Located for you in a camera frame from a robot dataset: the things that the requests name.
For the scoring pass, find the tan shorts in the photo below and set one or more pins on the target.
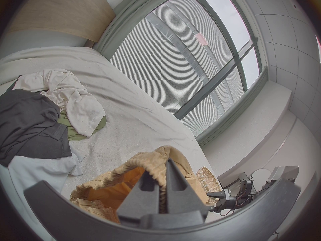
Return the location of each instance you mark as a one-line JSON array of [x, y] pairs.
[[130, 163]]

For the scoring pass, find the round woven basket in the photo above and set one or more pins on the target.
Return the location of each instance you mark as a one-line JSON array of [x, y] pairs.
[[205, 177]]

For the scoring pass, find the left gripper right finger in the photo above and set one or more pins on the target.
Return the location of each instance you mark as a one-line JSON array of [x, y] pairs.
[[183, 199]]

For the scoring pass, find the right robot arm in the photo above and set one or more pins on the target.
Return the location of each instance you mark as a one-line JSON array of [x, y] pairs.
[[283, 173]]

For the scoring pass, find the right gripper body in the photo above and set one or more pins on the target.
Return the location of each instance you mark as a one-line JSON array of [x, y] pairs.
[[225, 202]]

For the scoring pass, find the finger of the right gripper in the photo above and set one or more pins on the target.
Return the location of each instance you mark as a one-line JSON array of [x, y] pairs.
[[215, 194], [213, 209]]

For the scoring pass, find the window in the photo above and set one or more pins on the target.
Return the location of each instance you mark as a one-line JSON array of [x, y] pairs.
[[215, 80]]

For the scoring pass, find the bed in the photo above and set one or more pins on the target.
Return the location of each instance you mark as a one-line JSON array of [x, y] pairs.
[[140, 109]]

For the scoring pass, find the black garment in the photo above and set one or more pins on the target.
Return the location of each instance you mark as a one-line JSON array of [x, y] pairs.
[[25, 119]]

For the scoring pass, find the white garment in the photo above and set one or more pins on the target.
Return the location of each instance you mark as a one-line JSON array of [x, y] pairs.
[[82, 104]]

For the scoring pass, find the green garment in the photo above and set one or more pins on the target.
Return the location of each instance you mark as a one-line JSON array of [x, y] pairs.
[[75, 134]]

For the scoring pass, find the pale grey garment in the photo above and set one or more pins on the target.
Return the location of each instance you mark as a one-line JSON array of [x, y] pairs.
[[37, 169]]

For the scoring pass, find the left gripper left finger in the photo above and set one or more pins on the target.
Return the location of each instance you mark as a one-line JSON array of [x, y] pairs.
[[140, 199]]

